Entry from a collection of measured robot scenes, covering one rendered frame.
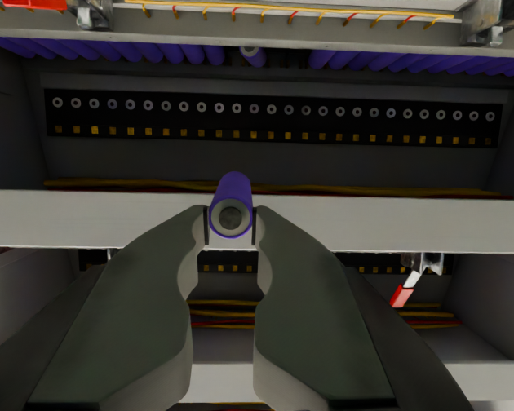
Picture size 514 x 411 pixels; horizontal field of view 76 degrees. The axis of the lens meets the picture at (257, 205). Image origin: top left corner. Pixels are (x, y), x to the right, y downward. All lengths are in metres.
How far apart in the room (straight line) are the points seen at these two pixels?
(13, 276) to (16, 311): 0.04
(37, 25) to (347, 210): 0.27
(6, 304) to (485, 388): 0.54
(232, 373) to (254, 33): 0.32
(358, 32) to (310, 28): 0.04
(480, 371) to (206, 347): 0.32
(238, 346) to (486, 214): 0.32
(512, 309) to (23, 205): 0.55
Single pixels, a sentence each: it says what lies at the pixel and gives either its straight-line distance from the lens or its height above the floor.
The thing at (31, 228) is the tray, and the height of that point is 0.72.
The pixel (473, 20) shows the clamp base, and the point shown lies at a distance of 0.30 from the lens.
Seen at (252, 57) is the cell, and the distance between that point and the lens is 0.30.
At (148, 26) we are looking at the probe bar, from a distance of 0.28.
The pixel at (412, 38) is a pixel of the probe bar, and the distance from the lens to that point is 0.30.
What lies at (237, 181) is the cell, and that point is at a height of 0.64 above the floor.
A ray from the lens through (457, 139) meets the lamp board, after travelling 0.48.
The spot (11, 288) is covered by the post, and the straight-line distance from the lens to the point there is 0.48.
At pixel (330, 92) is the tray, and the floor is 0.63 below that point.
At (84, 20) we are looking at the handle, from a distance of 0.26.
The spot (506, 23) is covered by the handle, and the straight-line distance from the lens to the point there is 0.28.
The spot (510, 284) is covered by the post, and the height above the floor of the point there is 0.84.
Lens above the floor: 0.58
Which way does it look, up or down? 25 degrees up
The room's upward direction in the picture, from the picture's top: 178 degrees counter-clockwise
